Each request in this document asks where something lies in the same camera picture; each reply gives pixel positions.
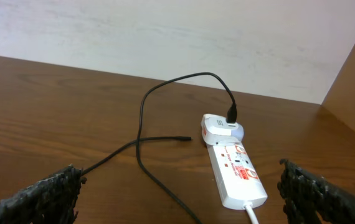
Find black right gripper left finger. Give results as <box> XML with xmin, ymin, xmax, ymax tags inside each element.
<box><xmin>0</xmin><ymin>165</ymin><xmax>87</xmax><ymax>224</ymax></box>

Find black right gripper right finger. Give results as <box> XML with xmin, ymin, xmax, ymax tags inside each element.
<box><xmin>277</xmin><ymin>159</ymin><xmax>355</xmax><ymax>224</ymax></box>

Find black USB charging cable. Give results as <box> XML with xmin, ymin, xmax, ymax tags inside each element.
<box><xmin>80</xmin><ymin>72</ymin><xmax>239</xmax><ymax>224</ymax></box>

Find white power strip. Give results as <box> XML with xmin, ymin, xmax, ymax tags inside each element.
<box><xmin>207</xmin><ymin>143</ymin><xmax>268</xmax><ymax>210</ymax></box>

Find white power strip cord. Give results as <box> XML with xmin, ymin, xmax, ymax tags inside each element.
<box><xmin>244</xmin><ymin>202</ymin><xmax>260</xmax><ymax>224</ymax></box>

